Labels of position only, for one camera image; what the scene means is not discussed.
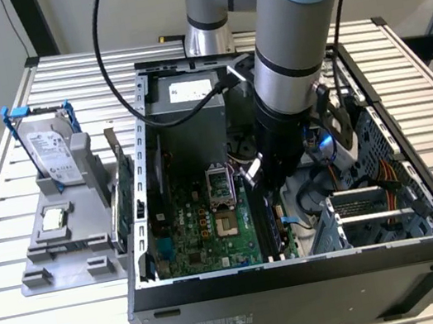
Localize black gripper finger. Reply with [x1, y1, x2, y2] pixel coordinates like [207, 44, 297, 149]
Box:
[239, 151, 269, 188]

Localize RAM slot with white clips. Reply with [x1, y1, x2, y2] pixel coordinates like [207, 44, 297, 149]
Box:
[244, 182, 269, 264]

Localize socket locking lever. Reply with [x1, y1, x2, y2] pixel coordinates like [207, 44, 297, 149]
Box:
[224, 157, 245, 207]

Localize metal socket cover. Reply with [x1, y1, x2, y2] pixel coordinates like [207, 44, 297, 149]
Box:
[202, 161, 235, 211]

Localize CPU socket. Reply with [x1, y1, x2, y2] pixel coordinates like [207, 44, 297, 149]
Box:
[211, 205, 242, 241]

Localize grey power supply unit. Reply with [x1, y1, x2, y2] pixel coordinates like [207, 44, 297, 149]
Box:
[138, 64, 238, 184]

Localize metal disk bay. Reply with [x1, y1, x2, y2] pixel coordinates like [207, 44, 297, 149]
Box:
[304, 178, 421, 255]

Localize black case fan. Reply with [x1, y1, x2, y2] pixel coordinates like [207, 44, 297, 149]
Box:
[140, 133, 174, 207]

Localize green motherboard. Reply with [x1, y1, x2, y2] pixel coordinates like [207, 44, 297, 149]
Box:
[140, 158, 302, 283]

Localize green graphics card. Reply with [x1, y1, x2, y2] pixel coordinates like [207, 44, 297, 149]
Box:
[93, 117, 151, 255]

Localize black PC case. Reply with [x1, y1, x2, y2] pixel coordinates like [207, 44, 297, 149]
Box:
[83, 8, 433, 324]

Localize yellow black plug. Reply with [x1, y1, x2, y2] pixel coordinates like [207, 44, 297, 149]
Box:
[157, 31, 184, 46]

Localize grey parts rack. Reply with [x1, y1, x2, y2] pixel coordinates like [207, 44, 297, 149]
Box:
[0, 125, 137, 298]

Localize hard disk in blue carrier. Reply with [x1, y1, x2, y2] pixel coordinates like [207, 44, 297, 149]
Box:
[0, 93, 93, 203]

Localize silver CPU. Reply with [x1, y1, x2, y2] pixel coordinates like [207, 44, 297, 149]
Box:
[38, 204, 72, 234]

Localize PSU wire bundle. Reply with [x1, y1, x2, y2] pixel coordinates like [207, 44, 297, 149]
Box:
[226, 148, 262, 169]

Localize black looped cable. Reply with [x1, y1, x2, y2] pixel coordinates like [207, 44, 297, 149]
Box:
[292, 169, 337, 231]

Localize blue wire plug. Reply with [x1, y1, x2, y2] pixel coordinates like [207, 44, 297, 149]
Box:
[278, 212, 302, 227]

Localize orange wire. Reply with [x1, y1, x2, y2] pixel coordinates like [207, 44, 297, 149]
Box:
[326, 165, 343, 195]

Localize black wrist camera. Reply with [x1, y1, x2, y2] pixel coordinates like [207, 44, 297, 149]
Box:
[225, 53, 258, 86]

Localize coloured wire bundle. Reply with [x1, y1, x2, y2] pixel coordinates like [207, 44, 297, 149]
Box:
[371, 157, 407, 217]

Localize black frame post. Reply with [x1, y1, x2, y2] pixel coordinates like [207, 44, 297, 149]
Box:
[9, 0, 61, 63]

